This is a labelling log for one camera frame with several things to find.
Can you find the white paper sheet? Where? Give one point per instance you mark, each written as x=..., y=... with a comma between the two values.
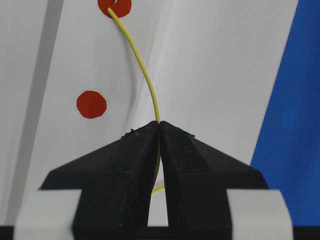
x=212, y=63

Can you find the red dot mark lower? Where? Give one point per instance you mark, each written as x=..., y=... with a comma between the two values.
x=91, y=104

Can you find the blue mat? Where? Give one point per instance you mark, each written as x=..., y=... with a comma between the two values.
x=288, y=147

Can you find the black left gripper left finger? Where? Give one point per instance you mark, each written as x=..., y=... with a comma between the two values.
x=116, y=182

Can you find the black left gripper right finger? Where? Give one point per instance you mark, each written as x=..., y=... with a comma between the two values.
x=197, y=177

